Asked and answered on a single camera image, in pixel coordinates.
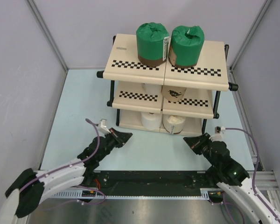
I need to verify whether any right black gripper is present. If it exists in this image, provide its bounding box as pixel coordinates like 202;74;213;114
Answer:
182;133;219;169

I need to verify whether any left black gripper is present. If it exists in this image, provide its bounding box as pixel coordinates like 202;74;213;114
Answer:
97;127;132;161

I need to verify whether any cream paper roll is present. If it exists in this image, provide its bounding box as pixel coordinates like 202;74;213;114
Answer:
162;114;186;134

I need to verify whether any unwrapped white paper roll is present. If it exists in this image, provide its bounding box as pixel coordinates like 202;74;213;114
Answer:
141;112;162;130

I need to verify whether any beige three-tier shelf rack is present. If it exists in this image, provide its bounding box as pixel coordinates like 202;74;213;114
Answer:
97;34;238;136

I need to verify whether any brown paper roll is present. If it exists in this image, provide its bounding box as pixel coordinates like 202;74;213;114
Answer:
161;85;187;102

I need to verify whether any green roll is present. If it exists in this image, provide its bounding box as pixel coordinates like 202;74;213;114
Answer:
168;26;205;68
136;22;169;67

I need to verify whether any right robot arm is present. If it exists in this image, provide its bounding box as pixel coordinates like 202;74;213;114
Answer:
183;133;280;224

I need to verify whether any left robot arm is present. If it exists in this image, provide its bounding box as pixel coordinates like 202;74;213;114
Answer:
0;128;133;224

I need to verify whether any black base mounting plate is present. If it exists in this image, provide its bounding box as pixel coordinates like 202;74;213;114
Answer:
82;171;218;197

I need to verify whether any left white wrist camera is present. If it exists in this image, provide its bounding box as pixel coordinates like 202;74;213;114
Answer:
97;119;111;135

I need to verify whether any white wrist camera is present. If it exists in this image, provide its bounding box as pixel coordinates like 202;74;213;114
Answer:
210;126;226;141
97;119;111;135

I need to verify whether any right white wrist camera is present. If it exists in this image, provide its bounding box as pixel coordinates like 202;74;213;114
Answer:
210;126;226;141

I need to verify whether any aluminium rail frame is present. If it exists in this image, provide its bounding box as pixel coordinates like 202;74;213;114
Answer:
23;171;280;201

